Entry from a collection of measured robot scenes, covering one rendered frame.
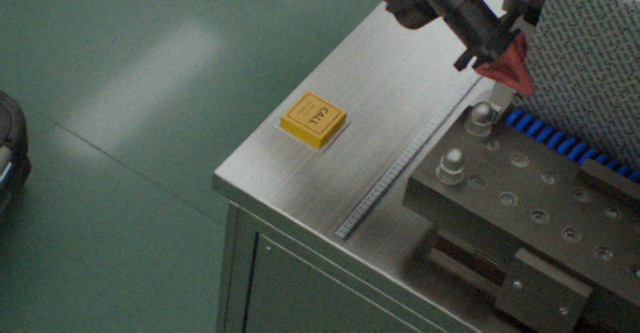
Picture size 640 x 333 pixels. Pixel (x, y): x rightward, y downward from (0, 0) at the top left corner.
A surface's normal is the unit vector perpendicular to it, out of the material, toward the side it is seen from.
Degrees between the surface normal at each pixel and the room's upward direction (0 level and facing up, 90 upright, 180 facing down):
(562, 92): 90
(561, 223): 0
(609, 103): 90
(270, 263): 90
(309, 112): 0
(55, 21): 0
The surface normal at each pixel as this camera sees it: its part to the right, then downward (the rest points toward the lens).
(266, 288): -0.54, 0.59
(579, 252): 0.12, -0.65
